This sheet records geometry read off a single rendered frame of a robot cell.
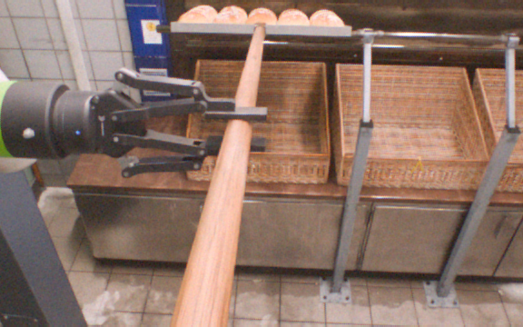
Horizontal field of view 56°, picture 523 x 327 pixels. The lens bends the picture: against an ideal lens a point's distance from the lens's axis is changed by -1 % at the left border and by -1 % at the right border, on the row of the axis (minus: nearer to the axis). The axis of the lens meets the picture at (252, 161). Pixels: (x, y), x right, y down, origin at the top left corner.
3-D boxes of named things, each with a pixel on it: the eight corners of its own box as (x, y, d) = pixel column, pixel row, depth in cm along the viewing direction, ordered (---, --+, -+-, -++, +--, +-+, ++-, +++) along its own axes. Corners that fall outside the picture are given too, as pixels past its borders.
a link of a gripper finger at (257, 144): (205, 143, 58) (205, 149, 58) (265, 146, 58) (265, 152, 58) (208, 134, 61) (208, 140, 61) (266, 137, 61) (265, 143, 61)
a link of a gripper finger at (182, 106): (120, 115, 61) (117, 104, 60) (211, 104, 60) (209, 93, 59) (111, 125, 57) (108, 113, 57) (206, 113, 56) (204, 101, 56)
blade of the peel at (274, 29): (350, 35, 151) (351, 26, 150) (171, 31, 153) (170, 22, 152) (337, 23, 185) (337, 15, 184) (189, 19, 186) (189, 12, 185)
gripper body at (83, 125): (74, 79, 61) (149, 82, 61) (81, 144, 64) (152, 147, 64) (49, 94, 54) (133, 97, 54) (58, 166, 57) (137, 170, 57)
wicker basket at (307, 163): (200, 110, 234) (195, 58, 216) (320, 113, 233) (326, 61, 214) (185, 182, 198) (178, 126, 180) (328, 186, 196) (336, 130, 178)
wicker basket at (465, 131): (328, 114, 232) (334, 62, 214) (449, 118, 230) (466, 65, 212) (336, 187, 195) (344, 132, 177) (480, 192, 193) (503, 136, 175)
